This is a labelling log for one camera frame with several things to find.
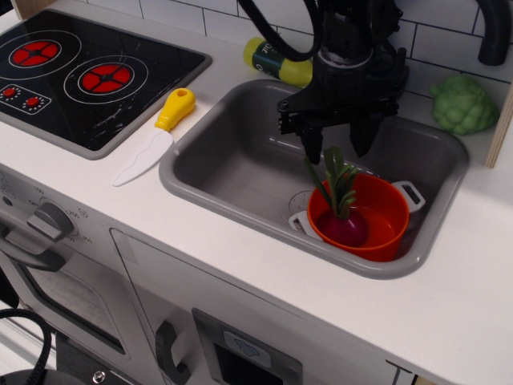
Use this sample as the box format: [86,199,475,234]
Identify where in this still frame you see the green toy artichoke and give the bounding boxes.
[429,75,499,136]

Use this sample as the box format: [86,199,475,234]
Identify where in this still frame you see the yellow handled toy knife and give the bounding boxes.
[111,87,196,187]

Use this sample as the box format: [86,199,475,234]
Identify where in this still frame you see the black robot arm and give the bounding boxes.
[240,1,409,164]

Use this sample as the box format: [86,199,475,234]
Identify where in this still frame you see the black toy faucet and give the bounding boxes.
[374,0,512,101]

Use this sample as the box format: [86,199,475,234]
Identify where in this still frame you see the grey oven knob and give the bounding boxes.
[26,202,74,242]

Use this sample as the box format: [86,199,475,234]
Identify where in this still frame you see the dishwasher control panel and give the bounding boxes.
[192,308,303,385]

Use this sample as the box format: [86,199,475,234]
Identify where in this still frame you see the black braided cable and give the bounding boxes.
[0,307,54,385]

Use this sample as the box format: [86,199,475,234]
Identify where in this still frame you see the toy oven door window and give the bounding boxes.
[16,265,125,355]

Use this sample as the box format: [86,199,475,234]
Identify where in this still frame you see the yellow green oil bottle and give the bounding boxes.
[243,37,313,87]

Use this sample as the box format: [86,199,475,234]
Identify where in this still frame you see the orange toy pot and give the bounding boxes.
[289,174,426,262]

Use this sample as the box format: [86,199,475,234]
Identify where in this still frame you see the black cabinet door handle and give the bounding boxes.
[155,321,191,385]

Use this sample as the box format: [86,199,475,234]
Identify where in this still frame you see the grey plastic sink basin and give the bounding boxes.
[160,80,469,279]

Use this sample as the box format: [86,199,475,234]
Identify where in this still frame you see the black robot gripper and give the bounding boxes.
[277,51,401,165]

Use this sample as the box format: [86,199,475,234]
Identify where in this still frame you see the black toy stove top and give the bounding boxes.
[1,10,212,160]

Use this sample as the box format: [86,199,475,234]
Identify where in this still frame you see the purple toy beet half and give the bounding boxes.
[303,147,369,248]

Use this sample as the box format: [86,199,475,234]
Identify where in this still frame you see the wooden side panel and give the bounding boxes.
[485,83,513,168]

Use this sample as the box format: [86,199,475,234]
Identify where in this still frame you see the grey oven door handle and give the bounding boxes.
[1,224,66,272]

